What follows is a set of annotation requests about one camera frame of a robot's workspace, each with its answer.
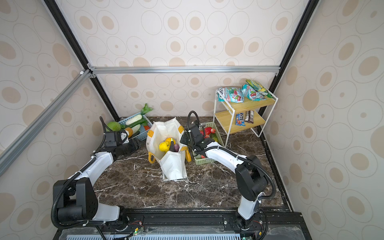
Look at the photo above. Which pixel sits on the dark purple eggplant toy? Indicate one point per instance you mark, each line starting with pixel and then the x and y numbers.
pixel 172 147

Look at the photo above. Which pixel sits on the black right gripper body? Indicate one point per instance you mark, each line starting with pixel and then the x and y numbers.
pixel 184 140

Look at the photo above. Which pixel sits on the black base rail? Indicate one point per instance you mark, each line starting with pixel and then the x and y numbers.
pixel 193 224

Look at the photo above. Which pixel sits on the red apple toy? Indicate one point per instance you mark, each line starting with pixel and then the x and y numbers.
pixel 207 131

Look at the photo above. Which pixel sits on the yellow green snack bag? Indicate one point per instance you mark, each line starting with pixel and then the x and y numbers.
pixel 259 87

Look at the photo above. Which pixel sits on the orange potato toy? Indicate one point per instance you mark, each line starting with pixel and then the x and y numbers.
pixel 129 132

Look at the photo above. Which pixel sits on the white canvas grocery bag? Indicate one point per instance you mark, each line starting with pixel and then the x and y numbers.
pixel 173 164

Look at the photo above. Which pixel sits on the brown chocolate bar packet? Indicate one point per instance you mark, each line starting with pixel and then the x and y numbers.
pixel 249 117

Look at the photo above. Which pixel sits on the blue candy packet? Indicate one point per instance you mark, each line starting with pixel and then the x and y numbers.
pixel 240 120

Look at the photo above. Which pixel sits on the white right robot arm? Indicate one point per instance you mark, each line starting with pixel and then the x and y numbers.
pixel 254 183

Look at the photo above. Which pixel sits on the blue perforated basket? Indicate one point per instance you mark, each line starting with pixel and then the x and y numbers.
pixel 140 131

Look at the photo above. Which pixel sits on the white daikon radish toy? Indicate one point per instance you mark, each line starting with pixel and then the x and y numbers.
pixel 138 117

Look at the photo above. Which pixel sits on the horizontal aluminium frame bar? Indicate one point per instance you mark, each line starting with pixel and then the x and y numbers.
pixel 185 70

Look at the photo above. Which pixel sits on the teal candy snack bag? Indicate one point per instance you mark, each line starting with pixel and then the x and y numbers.
pixel 251 94

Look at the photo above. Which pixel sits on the white wire wooden shelf rack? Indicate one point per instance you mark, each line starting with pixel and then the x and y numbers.
pixel 225 113

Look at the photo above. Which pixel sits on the green cucumber toy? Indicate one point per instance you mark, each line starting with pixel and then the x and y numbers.
pixel 139 122

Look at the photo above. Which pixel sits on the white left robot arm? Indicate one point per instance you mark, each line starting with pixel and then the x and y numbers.
pixel 74 200

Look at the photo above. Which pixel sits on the diagonal aluminium frame bar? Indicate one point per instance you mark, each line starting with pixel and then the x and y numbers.
pixel 28 135

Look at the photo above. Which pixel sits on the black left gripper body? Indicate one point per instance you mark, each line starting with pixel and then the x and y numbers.
pixel 129 147

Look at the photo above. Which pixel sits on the yellow lemon toy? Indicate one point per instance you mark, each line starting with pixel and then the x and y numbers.
pixel 164 146

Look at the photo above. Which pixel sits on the green cabbage toy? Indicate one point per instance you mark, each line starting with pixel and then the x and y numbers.
pixel 114 126

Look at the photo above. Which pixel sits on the green orange mango toy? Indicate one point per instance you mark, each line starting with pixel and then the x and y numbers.
pixel 214 137

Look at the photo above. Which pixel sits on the green candy snack bag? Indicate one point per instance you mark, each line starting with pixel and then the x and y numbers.
pixel 231 94

